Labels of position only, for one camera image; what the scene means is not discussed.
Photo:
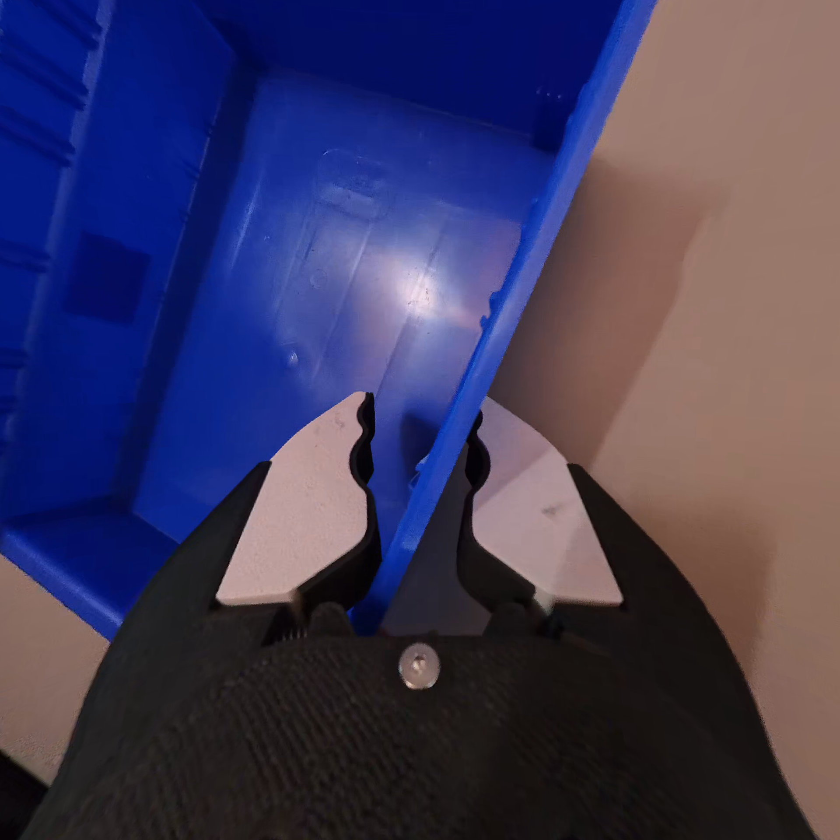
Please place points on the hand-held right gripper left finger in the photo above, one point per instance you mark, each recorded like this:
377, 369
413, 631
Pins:
308, 505

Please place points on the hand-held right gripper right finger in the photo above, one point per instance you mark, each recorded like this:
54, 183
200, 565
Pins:
558, 525

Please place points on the blue plastic bin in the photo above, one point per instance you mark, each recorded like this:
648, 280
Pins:
295, 262

